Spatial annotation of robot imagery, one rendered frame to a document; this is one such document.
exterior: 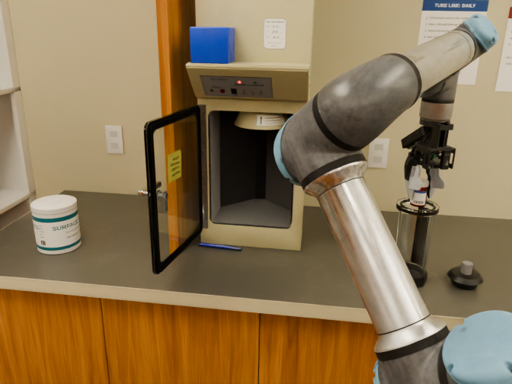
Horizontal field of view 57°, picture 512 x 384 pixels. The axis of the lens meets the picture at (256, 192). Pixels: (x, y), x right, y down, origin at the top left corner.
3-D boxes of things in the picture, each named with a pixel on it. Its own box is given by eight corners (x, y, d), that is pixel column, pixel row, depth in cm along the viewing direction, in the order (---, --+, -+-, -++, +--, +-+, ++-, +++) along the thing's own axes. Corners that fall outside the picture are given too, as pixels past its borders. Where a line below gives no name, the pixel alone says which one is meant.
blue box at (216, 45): (200, 60, 133) (199, 26, 130) (235, 61, 132) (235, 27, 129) (190, 62, 124) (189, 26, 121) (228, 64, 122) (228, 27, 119)
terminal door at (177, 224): (203, 231, 149) (200, 104, 136) (155, 277, 122) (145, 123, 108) (200, 231, 149) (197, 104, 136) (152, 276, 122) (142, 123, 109)
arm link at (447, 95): (418, 53, 111) (437, 52, 116) (412, 100, 114) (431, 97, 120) (450, 55, 105) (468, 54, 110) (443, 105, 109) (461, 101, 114)
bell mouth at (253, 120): (239, 117, 157) (239, 100, 155) (292, 120, 154) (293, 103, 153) (228, 128, 140) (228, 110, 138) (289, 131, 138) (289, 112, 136)
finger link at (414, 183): (411, 204, 119) (422, 169, 116) (398, 196, 124) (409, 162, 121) (421, 206, 119) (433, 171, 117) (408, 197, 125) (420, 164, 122)
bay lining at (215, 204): (225, 196, 173) (224, 98, 161) (296, 200, 170) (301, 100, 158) (209, 222, 150) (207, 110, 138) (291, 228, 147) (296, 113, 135)
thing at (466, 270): (442, 274, 136) (446, 254, 134) (476, 276, 135) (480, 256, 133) (450, 291, 127) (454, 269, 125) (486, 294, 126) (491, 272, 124)
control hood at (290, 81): (196, 95, 137) (196, 59, 134) (308, 100, 133) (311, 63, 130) (185, 101, 126) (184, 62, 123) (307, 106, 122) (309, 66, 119)
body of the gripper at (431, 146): (425, 173, 114) (433, 123, 110) (407, 163, 122) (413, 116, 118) (453, 171, 116) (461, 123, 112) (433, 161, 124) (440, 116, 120)
